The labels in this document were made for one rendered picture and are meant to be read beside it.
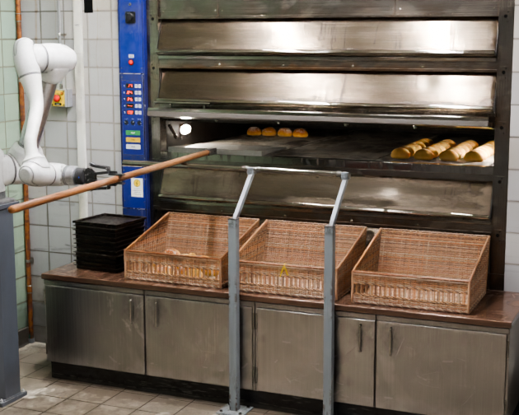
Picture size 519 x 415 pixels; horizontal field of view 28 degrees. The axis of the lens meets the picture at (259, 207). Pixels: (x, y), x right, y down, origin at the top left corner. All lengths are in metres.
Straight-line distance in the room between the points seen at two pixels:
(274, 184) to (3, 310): 1.51
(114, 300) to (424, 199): 1.64
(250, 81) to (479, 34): 1.21
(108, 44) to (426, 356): 2.44
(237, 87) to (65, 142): 1.12
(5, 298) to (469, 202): 2.31
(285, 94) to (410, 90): 0.65
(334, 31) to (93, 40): 1.39
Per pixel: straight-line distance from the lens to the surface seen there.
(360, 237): 5.13
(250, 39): 5.39
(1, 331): 5.25
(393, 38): 5.14
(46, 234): 6.13
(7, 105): 6.02
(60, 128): 5.98
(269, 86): 5.36
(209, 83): 5.50
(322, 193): 5.30
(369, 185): 5.24
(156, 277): 5.22
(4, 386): 5.33
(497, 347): 4.66
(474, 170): 5.08
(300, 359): 4.94
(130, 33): 5.67
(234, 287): 4.92
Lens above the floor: 1.81
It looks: 10 degrees down
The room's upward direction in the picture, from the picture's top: straight up
